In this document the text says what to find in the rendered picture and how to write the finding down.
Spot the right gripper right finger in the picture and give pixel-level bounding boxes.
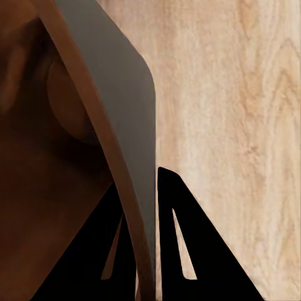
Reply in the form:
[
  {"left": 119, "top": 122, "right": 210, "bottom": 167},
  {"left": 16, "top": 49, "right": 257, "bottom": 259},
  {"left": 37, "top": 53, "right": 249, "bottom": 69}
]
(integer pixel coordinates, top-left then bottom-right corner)
[{"left": 157, "top": 167, "right": 265, "bottom": 301}]

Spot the trash can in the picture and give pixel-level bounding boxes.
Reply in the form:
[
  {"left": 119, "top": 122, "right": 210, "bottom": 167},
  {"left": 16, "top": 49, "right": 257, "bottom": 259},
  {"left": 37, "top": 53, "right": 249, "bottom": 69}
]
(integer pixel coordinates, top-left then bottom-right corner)
[{"left": 0, "top": 0, "right": 156, "bottom": 301}]

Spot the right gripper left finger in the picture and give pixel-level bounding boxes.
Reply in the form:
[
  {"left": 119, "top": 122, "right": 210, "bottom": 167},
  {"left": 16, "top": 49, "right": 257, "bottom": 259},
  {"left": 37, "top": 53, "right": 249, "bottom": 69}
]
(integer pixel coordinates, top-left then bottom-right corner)
[{"left": 30, "top": 182, "right": 137, "bottom": 301}]

